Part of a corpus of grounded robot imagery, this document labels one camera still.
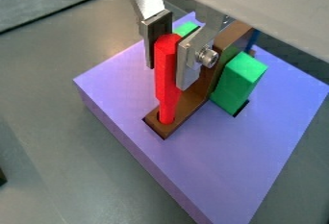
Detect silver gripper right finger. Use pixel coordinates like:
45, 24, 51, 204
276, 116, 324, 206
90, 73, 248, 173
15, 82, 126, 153
177, 8, 232, 90

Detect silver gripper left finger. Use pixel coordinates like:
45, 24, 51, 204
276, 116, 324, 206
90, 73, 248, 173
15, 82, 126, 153
130, 0, 173, 69

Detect red peg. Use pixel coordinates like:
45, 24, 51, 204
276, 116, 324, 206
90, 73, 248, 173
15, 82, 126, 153
154, 34, 181, 124

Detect green block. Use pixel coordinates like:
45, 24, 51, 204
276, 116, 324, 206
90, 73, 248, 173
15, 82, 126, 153
174, 21, 200, 37
210, 52, 268, 115

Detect purple board block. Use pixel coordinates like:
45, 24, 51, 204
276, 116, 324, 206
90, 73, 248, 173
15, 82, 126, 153
73, 11, 329, 224

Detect brown L-shaped block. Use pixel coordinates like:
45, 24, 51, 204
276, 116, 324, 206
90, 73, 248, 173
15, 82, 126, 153
145, 21, 253, 139

